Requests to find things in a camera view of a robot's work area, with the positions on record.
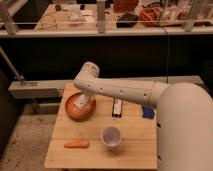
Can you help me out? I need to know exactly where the white plastic bottle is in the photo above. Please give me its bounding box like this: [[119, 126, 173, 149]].
[[74, 94, 92, 109]]

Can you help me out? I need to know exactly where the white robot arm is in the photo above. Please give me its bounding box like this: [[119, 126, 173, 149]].
[[74, 62, 213, 171]]

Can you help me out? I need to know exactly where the orange ceramic bowl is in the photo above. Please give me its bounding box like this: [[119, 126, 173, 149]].
[[65, 92, 96, 121]]

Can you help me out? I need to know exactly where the blue sponge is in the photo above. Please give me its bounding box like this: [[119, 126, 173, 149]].
[[142, 106, 155, 119]]

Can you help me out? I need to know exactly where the white paper cup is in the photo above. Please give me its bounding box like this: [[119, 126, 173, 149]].
[[100, 127, 121, 150]]

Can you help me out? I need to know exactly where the orange carrot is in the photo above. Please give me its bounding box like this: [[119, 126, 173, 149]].
[[64, 140, 89, 148]]

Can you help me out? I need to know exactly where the black bag on bench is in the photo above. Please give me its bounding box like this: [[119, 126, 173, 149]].
[[116, 13, 139, 28]]

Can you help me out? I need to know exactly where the orange box on bench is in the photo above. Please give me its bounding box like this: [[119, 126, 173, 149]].
[[139, 8, 161, 27]]

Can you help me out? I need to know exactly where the diagonal metal rod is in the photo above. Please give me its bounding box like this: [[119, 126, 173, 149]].
[[0, 46, 26, 86]]

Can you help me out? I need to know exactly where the metal frame post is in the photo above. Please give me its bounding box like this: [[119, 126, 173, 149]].
[[97, 0, 106, 33]]

